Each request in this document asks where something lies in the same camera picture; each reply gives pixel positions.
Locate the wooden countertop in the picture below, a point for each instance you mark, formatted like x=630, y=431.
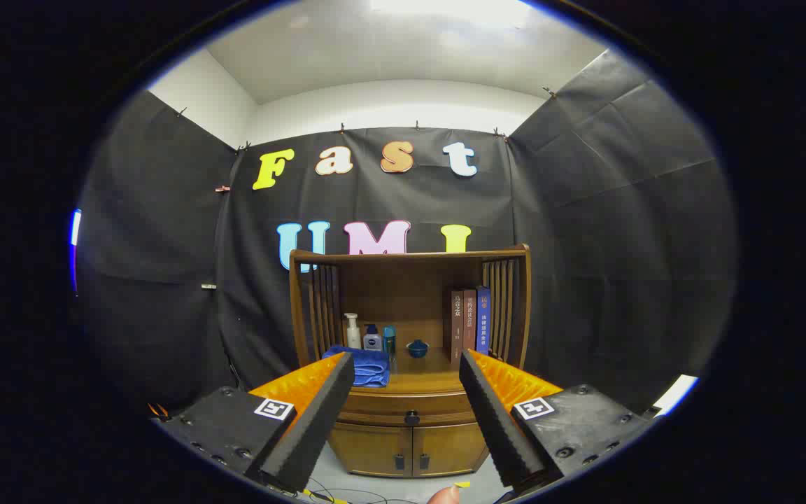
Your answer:
x=424, y=378

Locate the blue book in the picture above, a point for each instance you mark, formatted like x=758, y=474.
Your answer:
x=483, y=322

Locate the blue folded towel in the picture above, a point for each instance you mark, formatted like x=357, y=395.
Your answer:
x=368, y=364

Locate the wooden cabinet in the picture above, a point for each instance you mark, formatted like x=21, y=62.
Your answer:
x=403, y=294

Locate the white pump bottle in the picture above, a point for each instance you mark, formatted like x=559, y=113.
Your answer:
x=353, y=336

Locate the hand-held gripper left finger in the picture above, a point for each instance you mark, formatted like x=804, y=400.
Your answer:
x=308, y=427

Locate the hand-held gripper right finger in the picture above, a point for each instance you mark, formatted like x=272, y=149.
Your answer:
x=497, y=420

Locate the wooden drawer with black knob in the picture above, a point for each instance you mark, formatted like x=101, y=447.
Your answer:
x=382, y=409

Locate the dark brown book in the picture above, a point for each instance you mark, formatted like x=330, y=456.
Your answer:
x=456, y=325

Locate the reddish brown book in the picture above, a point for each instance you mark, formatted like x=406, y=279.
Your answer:
x=469, y=322

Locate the teal bottle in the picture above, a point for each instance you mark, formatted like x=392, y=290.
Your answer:
x=390, y=339

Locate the wooden cabinet door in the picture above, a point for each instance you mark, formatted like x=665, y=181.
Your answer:
x=368, y=448
x=452, y=448

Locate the black backdrop cloth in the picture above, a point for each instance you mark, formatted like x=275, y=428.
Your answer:
x=585, y=210

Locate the white lotion bottle blue cap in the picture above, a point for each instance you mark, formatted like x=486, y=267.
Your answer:
x=372, y=341

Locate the blue lidded teacup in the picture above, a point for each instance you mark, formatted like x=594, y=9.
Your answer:
x=418, y=350

